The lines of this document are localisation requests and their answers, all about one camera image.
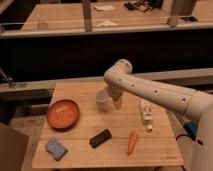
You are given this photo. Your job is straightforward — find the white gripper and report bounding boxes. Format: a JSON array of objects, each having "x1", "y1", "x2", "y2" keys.
[{"x1": 106, "y1": 85, "x2": 123, "y2": 110}]

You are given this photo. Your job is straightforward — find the white ceramic cup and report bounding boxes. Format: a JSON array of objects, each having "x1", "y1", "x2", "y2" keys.
[{"x1": 94, "y1": 89, "x2": 109, "y2": 112}]

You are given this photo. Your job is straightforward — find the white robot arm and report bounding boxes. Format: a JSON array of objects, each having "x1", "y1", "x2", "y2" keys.
[{"x1": 104, "y1": 59, "x2": 213, "y2": 171}]

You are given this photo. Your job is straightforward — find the small clear cup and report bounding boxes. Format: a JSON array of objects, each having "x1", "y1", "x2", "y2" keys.
[{"x1": 37, "y1": 21, "x2": 49, "y2": 30}]

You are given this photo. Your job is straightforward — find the white tube bottle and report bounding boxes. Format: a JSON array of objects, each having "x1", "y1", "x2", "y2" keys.
[{"x1": 139, "y1": 99, "x2": 153, "y2": 132}]

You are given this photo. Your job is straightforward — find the black rectangular block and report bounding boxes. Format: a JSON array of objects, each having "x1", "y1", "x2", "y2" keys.
[{"x1": 89, "y1": 129, "x2": 112, "y2": 148}]

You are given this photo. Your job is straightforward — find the orange carrot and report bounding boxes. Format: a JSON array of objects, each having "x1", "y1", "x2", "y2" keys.
[{"x1": 127, "y1": 130, "x2": 139, "y2": 155}]

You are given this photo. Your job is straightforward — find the small wooden table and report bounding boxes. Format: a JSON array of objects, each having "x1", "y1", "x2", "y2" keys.
[{"x1": 32, "y1": 82, "x2": 183, "y2": 169}]

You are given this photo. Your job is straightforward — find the orange bowl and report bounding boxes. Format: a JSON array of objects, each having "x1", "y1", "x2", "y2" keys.
[{"x1": 46, "y1": 99, "x2": 80, "y2": 129}]

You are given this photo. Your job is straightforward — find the crumpled white paper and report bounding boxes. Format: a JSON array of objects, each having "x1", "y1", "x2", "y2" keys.
[{"x1": 97, "y1": 20, "x2": 117, "y2": 27}]

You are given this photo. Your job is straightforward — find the blue sponge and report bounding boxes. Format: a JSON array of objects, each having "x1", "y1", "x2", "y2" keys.
[{"x1": 45, "y1": 137, "x2": 68, "y2": 161}]

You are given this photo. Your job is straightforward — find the white paper sheet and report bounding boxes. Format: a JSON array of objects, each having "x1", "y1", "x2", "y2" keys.
[{"x1": 94, "y1": 5, "x2": 115, "y2": 11}]

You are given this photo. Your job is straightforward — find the black items on bench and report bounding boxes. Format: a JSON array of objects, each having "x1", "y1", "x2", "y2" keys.
[{"x1": 124, "y1": 0, "x2": 152, "y2": 13}]

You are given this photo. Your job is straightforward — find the blue box with cables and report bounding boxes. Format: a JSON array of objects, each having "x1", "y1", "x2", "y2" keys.
[{"x1": 176, "y1": 122, "x2": 198, "y2": 140}]

